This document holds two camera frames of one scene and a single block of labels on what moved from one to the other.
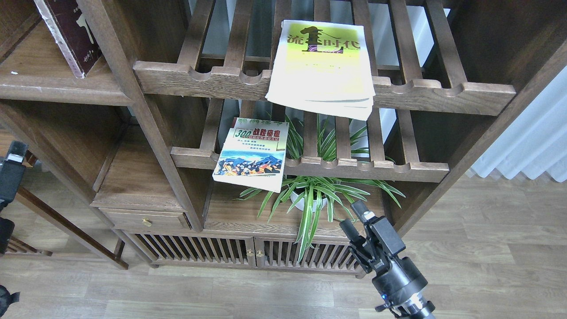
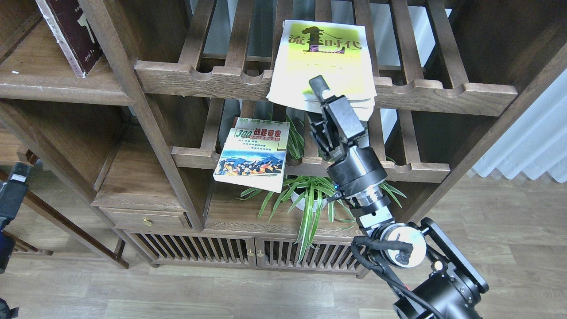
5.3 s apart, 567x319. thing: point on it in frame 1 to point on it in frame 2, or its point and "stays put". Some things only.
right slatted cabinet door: x=327 y=256 stays put
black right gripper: x=396 y=276 to x=360 y=169
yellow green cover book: x=323 y=68 stays put
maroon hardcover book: x=61 y=17 stays put
